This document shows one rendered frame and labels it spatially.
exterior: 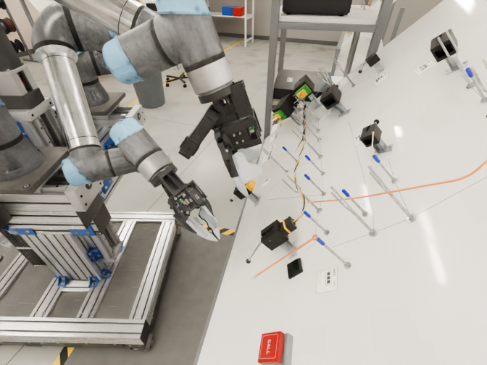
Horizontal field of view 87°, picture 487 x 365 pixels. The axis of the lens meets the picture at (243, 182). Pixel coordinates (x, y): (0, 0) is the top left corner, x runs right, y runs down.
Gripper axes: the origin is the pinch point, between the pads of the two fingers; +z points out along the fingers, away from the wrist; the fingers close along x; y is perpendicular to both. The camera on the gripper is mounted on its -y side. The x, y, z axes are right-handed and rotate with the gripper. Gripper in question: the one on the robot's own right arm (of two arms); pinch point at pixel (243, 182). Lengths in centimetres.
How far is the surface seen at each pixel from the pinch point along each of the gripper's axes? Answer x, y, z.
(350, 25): 83, 50, -14
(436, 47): 23, 51, -8
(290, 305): -14.2, 2.6, 24.2
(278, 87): 100, 14, 3
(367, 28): 82, 56, -11
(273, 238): -2.0, 1.9, 15.9
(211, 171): 184, -74, 76
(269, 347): -22.8, -1.8, 22.5
